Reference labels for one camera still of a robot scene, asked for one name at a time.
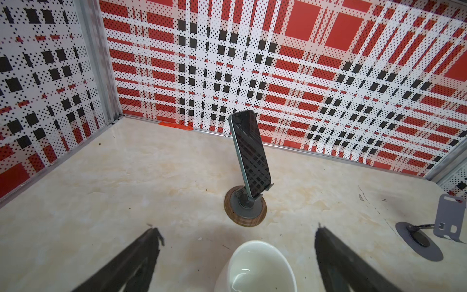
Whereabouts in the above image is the wooden base phone stand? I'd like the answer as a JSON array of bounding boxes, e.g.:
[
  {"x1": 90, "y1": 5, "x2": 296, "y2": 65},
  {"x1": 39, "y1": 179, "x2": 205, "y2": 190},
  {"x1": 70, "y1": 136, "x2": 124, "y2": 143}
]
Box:
[{"x1": 224, "y1": 186, "x2": 268, "y2": 228}]

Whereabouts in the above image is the white ceramic mug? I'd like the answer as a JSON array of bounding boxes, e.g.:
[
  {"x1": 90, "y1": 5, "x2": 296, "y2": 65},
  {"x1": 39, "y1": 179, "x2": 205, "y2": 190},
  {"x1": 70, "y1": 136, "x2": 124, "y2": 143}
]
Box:
[{"x1": 214, "y1": 240, "x2": 297, "y2": 292}]

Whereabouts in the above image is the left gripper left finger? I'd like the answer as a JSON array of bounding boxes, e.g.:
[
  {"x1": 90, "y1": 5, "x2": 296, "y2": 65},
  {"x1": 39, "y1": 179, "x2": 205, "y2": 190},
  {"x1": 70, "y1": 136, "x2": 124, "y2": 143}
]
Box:
[{"x1": 74, "y1": 228, "x2": 165, "y2": 292}]

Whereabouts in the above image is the grey phone stand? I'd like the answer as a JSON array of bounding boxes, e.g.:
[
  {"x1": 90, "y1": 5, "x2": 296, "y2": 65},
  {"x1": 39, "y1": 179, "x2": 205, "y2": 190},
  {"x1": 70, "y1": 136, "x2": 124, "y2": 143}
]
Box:
[{"x1": 395, "y1": 193, "x2": 467, "y2": 262}]

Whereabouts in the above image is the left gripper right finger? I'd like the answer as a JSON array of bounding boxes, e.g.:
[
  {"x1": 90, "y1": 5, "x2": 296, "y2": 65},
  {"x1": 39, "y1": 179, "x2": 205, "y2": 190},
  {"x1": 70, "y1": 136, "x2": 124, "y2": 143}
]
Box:
[{"x1": 314, "y1": 227, "x2": 400, "y2": 292}]

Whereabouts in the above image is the black smartphone green edge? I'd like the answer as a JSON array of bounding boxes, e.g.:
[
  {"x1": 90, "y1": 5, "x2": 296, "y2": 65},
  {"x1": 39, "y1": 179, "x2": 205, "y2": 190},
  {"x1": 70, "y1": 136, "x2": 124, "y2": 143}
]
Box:
[{"x1": 229, "y1": 110, "x2": 272, "y2": 199}]

